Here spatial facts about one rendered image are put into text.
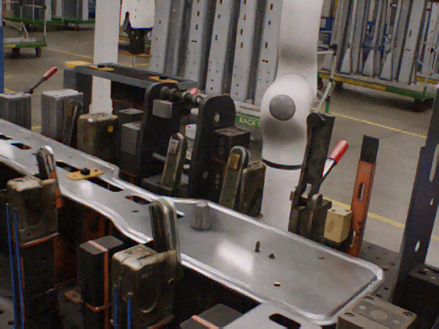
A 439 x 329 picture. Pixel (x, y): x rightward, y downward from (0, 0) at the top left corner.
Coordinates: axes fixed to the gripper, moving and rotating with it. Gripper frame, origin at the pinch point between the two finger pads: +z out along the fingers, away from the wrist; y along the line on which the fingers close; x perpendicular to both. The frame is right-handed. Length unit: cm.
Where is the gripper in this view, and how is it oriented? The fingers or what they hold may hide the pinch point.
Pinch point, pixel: (136, 46)
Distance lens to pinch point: 157.6
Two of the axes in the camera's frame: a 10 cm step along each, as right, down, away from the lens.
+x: 8.6, 2.2, -4.6
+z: -0.8, 9.5, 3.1
